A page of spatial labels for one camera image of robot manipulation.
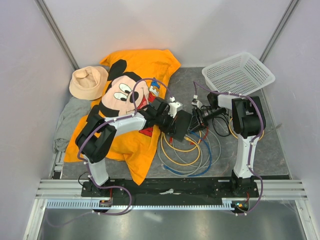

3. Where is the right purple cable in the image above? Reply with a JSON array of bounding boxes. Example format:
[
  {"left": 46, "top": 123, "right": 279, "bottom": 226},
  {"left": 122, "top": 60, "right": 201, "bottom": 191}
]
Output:
[{"left": 192, "top": 80, "right": 266, "bottom": 217}]

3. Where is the red ethernet cable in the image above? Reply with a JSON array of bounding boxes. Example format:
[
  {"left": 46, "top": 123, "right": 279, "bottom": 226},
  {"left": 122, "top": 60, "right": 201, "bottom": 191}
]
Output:
[{"left": 168, "top": 126, "right": 210, "bottom": 146}]

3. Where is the blue ethernet cable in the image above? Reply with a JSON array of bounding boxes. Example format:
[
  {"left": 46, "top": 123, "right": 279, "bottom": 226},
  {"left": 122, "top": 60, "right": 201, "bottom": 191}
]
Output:
[{"left": 161, "top": 129, "right": 213, "bottom": 177}]

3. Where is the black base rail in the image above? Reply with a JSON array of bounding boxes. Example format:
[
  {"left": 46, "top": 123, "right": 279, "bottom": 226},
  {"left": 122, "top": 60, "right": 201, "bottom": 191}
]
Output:
[{"left": 81, "top": 176, "right": 259, "bottom": 206}]

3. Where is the grey cloth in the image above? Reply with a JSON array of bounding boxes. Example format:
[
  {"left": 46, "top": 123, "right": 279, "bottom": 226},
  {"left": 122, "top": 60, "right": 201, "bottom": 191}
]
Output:
[{"left": 53, "top": 96, "right": 91, "bottom": 152}]

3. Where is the purple cable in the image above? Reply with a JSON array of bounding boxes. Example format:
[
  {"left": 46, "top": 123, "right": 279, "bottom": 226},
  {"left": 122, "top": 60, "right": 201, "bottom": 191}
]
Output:
[
  {"left": 45, "top": 77, "right": 176, "bottom": 227},
  {"left": 192, "top": 80, "right": 266, "bottom": 217}
]

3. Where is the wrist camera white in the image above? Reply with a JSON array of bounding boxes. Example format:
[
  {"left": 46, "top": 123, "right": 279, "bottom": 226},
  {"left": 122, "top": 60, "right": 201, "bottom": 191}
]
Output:
[
  {"left": 191, "top": 94, "right": 203, "bottom": 109},
  {"left": 168, "top": 96, "right": 183, "bottom": 118}
]

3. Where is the black network switch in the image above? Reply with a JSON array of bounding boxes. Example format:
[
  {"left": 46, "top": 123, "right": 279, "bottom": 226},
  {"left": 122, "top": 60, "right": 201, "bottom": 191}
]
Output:
[{"left": 172, "top": 110, "right": 192, "bottom": 142}]

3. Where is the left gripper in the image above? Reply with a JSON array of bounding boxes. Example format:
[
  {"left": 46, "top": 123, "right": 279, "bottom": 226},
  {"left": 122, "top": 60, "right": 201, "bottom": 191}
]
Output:
[{"left": 155, "top": 110, "right": 178, "bottom": 135}]

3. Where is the grey ethernet cable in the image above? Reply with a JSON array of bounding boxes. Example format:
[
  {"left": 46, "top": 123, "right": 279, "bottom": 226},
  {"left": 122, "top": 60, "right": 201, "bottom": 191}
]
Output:
[{"left": 156, "top": 127, "right": 222, "bottom": 177}]

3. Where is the peach bucket hat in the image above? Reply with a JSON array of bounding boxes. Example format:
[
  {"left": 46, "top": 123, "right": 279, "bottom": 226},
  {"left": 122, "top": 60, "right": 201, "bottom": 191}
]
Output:
[{"left": 69, "top": 66, "right": 109, "bottom": 101}]

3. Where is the white plastic basket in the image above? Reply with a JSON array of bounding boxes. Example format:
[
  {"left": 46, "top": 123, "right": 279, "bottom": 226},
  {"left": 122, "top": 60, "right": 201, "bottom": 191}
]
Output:
[{"left": 201, "top": 52, "right": 276, "bottom": 95}]

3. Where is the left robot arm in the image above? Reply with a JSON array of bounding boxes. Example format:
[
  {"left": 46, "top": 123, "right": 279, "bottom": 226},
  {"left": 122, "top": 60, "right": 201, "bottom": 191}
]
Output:
[{"left": 75, "top": 97, "right": 183, "bottom": 197}]

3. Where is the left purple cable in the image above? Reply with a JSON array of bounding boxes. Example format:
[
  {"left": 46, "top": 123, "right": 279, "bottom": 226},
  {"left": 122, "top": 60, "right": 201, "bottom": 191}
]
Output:
[{"left": 45, "top": 77, "right": 176, "bottom": 227}]

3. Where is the black ethernet cable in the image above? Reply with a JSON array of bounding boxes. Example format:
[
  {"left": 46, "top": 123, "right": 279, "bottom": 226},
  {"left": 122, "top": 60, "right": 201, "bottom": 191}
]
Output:
[{"left": 211, "top": 109, "right": 233, "bottom": 137}]

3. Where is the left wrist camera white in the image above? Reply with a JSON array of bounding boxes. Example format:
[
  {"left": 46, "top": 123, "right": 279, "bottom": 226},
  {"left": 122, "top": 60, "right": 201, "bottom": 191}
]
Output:
[{"left": 168, "top": 96, "right": 183, "bottom": 118}]

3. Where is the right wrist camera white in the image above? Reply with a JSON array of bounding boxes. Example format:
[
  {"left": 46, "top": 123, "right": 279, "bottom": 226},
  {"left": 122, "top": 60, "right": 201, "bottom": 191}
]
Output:
[{"left": 191, "top": 94, "right": 203, "bottom": 109}]

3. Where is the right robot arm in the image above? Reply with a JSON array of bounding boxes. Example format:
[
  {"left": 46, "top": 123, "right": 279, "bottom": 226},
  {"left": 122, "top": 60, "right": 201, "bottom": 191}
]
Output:
[{"left": 188, "top": 92, "right": 266, "bottom": 179}]

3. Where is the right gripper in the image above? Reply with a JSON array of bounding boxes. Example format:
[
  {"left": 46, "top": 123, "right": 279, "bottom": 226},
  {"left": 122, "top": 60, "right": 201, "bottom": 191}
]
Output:
[{"left": 188, "top": 106, "right": 226, "bottom": 134}]

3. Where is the orange Mickey Mouse shirt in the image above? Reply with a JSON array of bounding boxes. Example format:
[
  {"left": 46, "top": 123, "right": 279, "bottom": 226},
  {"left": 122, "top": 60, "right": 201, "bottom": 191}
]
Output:
[{"left": 63, "top": 48, "right": 182, "bottom": 186}]

